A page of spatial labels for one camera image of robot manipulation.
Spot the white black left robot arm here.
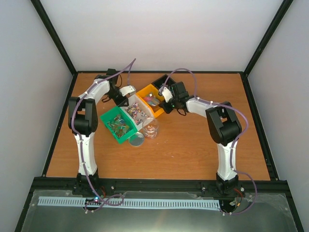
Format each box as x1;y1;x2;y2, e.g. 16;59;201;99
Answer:
68;69;127;195

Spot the black candy bin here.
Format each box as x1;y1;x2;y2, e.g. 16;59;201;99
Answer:
152;74;176;90

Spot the silver metal scoop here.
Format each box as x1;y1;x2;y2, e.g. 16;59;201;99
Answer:
147;98;160;106

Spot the round metal jar lid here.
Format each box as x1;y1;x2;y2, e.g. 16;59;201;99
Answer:
128;132;145;147

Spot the black enclosure frame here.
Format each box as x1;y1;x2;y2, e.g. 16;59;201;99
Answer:
14;0;305;232

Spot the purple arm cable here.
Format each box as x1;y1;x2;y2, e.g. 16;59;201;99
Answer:
72;58;137;213
159;68;258;216

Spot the yellow candy bin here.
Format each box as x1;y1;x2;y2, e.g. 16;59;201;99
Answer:
137;84;164;118

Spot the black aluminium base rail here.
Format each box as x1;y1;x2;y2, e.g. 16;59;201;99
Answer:
32;177;289;197

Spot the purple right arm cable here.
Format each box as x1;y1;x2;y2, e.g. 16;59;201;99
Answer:
159;68;258;216

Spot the green candy bin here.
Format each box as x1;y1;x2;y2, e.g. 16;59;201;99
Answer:
99;106;137;144

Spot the light blue slotted cable duct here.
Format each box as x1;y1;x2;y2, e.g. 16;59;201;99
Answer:
37;196;220;211

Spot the white candy bin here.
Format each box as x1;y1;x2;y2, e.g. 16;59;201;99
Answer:
120;94;154;130

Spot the clear plastic jar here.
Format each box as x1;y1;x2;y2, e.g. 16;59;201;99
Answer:
142;117;159;139

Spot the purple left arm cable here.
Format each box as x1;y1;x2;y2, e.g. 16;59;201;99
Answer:
72;58;137;213

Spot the grey metal front plate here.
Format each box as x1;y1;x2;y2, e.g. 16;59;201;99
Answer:
21;190;297;232

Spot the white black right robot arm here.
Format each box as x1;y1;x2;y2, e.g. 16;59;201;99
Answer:
159;82;242;196

